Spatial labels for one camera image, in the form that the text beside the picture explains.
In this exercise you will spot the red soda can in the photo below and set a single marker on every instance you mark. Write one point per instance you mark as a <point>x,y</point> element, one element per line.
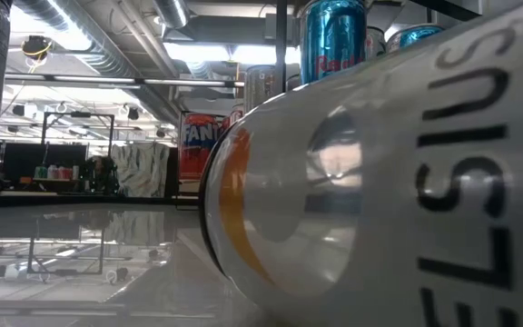
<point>198,145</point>

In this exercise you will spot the white beverage can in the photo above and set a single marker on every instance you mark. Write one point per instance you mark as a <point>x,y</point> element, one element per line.
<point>259,86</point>

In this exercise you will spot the silver slim beverage can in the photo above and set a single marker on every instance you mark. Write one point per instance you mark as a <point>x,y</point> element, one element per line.
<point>379,204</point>

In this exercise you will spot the blue silver Red Bull can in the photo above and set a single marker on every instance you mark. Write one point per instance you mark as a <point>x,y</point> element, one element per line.
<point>332,41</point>

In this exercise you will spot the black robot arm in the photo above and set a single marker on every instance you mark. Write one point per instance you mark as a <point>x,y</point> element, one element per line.
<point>100,179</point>

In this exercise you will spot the wooden display shelf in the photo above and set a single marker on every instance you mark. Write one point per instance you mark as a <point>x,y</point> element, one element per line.
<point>55,180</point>

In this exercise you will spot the black partition screen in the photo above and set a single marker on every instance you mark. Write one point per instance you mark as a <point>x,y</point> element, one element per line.
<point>39,156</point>
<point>171,172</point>

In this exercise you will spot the black ceiling spotlight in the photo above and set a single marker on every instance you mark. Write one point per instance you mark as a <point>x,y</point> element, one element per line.
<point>133,113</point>
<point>160,132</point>

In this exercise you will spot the bright ceiling light panel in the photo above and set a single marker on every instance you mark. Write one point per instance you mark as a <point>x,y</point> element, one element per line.
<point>225,52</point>

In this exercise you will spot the white draped cloth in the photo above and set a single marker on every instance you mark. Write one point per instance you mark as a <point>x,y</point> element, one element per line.
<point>141,168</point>

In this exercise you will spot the long ceiling tube light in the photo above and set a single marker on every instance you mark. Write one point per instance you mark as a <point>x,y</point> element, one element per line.
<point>107,81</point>

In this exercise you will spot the green can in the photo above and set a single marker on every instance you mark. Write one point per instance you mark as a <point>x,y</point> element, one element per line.
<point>40,172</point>

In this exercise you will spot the wooden shelf black metal frame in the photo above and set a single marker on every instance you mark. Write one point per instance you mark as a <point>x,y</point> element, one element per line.
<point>281,45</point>

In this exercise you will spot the short silver ceiling duct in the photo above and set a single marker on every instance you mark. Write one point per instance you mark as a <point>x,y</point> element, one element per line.
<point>170,11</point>

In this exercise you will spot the black metal camera frame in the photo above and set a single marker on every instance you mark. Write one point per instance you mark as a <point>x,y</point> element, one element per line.
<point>77,114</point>

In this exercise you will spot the long ribbed ceiling duct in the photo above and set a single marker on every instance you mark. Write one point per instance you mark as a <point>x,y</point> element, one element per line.
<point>93,50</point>

